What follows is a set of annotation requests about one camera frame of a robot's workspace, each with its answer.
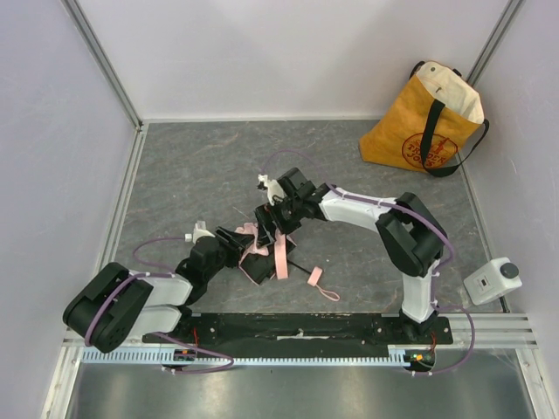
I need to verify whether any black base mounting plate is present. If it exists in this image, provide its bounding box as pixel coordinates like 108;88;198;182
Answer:
141;312;451;360

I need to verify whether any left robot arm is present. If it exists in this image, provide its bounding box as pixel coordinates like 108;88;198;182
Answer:
62;222;257;354

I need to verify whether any pink folding umbrella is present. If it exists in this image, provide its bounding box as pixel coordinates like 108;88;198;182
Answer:
235;223;340;302

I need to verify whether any yellow Trader Joe's tote bag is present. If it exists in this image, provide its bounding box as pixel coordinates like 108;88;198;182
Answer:
359;61;490;178

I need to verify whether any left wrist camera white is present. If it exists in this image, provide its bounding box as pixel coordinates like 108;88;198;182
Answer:
184;220;215;244

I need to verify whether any white box with grey knob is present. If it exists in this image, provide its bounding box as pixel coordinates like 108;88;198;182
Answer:
463;258;522;306

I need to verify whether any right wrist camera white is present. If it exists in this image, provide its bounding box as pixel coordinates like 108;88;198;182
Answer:
258;175;286;206

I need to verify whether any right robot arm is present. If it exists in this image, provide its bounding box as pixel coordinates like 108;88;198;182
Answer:
255;168;449;334

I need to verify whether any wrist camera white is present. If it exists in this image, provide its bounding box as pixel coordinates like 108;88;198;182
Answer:
258;175;286;206
184;220;215;244

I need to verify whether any light blue cable duct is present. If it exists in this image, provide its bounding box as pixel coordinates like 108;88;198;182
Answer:
81;347;410;367

